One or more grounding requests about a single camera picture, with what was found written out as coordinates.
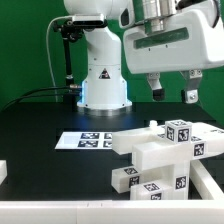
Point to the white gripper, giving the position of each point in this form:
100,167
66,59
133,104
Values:
188,43

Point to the white tagged cube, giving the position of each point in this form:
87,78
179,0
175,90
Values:
178,131

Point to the white chair back frame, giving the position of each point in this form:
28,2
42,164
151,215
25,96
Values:
150,149

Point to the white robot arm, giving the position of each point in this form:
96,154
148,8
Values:
104,90

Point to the white block at left edge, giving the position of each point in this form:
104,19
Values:
3,170

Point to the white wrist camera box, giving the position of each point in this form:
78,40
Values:
127,18

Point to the black camera stand pole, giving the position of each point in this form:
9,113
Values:
69,97

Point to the white marker base plate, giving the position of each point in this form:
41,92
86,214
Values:
84,140

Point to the black camera on stand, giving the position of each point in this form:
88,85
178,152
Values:
73,27

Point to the white obstacle wall frame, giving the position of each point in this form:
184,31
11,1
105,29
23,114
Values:
209,209

